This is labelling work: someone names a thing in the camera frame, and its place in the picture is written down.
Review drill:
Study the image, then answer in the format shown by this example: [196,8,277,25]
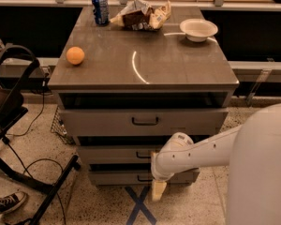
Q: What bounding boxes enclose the grey drawer cabinet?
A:
[49,7,239,175]

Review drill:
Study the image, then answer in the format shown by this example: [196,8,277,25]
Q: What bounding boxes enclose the grey drawer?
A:
[78,145,162,164]
[89,169,200,186]
[60,109,228,136]

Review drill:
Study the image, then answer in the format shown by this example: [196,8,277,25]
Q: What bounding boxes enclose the blue soda can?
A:
[92,0,110,26]

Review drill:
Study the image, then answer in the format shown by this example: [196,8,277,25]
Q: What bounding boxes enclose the grey bottom drawer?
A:
[89,169,200,186]

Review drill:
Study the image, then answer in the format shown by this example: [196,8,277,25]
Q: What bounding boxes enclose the wire mesh basket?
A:
[51,108,75,145]

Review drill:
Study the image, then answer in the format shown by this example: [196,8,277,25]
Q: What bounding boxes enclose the black floor cable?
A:
[3,78,67,225]

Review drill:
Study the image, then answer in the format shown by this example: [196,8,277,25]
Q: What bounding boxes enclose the crumpled chip bag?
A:
[111,0,171,31]

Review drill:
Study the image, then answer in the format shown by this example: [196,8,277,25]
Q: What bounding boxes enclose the black rolling stand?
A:
[0,44,81,225]

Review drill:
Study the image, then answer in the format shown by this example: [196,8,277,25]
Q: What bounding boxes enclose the white bowl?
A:
[180,19,218,42]

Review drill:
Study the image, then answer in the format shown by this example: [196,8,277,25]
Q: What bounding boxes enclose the black white sneaker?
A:
[0,191,27,215]

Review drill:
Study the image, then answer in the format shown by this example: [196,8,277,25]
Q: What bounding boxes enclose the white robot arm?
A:
[151,103,281,225]

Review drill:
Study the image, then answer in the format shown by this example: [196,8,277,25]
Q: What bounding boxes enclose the orange fruit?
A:
[66,47,85,66]

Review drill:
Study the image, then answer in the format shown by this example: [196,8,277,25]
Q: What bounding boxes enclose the grey top drawer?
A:
[60,109,228,136]

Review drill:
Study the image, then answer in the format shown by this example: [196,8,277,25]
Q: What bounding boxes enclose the blue tape cross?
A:
[125,187,156,225]

